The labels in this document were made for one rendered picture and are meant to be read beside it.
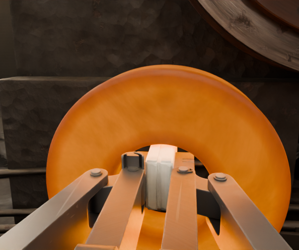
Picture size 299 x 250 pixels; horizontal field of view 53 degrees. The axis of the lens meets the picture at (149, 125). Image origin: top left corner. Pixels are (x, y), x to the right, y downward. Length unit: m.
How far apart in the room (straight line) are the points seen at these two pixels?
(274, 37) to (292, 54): 0.03
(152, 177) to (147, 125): 0.03
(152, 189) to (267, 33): 0.23
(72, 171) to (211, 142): 0.09
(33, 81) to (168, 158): 0.36
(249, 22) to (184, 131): 0.19
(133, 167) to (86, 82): 0.31
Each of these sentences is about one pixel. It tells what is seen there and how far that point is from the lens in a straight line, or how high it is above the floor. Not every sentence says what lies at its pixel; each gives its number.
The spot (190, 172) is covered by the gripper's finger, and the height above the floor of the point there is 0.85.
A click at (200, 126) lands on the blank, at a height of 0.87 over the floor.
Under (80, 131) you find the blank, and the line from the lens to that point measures 0.19.
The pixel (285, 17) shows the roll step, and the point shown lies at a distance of 0.33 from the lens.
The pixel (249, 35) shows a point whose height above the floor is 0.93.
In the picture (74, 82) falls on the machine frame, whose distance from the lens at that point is 0.47.
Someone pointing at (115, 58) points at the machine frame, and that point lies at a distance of 0.50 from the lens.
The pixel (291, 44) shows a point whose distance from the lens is 0.35.
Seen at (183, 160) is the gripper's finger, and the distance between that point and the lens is 0.18.
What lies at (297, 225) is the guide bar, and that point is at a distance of 0.41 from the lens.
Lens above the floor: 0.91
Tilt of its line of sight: 14 degrees down
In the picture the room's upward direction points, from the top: straight up
